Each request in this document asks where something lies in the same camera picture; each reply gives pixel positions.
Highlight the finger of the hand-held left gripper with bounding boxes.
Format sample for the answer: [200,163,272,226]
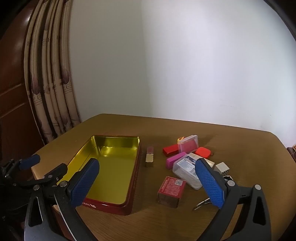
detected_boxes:
[14,163,68,189]
[5,154,41,172]

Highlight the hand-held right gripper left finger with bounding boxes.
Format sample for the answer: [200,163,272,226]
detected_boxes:
[24,158,100,241]

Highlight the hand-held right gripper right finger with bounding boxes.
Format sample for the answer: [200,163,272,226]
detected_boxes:
[195,158,271,241]

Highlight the white power adapter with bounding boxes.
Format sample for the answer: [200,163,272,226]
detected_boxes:
[213,162,230,178]

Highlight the clear box with printed card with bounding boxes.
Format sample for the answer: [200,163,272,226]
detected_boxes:
[172,153,204,190]

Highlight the red tape measure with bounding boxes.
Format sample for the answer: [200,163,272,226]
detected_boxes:
[195,147,214,157]

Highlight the red square carton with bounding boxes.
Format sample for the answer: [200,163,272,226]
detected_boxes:
[158,176,187,208]

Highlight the red tin box gold interior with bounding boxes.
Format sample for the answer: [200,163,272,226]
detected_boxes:
[31,135,141,216]

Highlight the magenta rectangular block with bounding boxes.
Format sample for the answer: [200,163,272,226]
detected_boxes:
[166,152,188,169]

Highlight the gold and pink rectangular box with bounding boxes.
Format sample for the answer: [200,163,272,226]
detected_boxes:
[145,146,154,168]

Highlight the clear box with pink contents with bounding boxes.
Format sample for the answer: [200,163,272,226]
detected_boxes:
[178,135,199,152]

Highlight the red rectangular box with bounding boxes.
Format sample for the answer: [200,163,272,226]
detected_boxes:
[162,144,179,157]

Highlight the brown wooden door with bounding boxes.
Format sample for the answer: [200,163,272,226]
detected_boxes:
[0,0,44,163]

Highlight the cluttered side table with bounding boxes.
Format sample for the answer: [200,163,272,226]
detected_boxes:
[287,144,296,163]

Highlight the beige patterned curtain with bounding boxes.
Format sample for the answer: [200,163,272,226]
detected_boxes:
[23,0,82,145]

